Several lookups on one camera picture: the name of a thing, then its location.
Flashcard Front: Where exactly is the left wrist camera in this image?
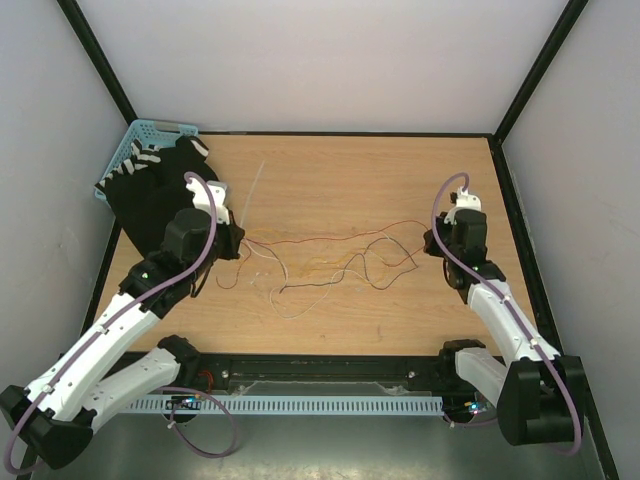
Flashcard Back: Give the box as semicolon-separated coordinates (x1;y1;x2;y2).
186;179;231;225

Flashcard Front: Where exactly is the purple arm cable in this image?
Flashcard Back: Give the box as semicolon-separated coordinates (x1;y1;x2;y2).
3;170;241;476
430;172;585;458

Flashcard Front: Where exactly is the red wire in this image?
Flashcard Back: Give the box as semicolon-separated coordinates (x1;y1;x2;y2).
215;219;431;290

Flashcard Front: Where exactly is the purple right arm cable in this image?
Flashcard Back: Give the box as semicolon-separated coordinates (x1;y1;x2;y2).
430;172;585;458

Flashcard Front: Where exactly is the black enclosure frame post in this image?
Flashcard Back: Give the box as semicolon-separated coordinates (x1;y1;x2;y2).
57;0;138;125

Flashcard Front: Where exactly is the striped black white cloth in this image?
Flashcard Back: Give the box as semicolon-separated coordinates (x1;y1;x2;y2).
95;135;219;195

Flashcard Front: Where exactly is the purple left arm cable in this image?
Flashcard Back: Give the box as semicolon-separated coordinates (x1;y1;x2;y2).
3;170;241;476

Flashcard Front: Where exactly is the white wire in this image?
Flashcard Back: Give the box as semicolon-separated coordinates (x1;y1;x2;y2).
249;232;426;321

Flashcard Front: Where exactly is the grey zip tie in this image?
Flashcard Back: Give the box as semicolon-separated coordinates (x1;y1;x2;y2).
239;160;266;228

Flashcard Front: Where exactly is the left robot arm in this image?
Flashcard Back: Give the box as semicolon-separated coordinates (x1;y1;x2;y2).
1;208;244;474

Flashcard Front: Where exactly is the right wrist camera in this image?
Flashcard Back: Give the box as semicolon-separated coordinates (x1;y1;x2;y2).
444;187;482;224

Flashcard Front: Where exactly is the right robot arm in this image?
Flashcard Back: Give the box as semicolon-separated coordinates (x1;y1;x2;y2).
424;207;586;455

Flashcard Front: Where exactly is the right rear frame post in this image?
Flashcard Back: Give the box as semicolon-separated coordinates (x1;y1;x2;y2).
493;0;589;146

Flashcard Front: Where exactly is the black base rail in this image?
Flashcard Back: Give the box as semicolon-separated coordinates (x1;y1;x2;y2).
170;353;476;397

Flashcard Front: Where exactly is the blue plastic basket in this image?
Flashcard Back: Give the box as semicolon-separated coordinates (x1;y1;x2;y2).
94;118;200;207

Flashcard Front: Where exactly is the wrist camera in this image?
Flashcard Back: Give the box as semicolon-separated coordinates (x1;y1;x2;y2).
186;179;231;225
444;187;482;224

